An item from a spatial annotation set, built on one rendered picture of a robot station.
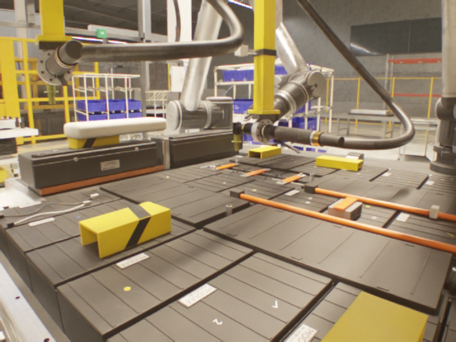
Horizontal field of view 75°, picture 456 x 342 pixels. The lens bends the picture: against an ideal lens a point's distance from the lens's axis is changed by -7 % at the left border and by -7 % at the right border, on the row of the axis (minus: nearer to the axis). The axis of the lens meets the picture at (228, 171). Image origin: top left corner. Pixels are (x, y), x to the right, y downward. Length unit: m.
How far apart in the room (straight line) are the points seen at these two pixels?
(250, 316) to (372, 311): 0.14
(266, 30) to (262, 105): 0.24
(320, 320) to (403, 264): 0.20
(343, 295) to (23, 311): 0.42
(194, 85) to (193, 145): 0.80
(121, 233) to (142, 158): 0.61
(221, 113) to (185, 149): 1.01
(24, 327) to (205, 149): 1.03
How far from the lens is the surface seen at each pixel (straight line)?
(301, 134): 0.95
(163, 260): 0.53
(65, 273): 0.54
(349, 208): 0.71
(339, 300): 0.45
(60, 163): 1.02
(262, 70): 1.08
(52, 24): 0.90
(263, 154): 1.35
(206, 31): 1.91
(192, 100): 2.09
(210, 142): 1.36
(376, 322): 0.35
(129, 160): 1.12
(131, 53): 0.55
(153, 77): 3.67
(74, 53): 0.59
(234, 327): 0.39
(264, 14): 1.11
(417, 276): 0.53
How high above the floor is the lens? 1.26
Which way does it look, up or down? 13 degrees down
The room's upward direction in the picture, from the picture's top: straight up
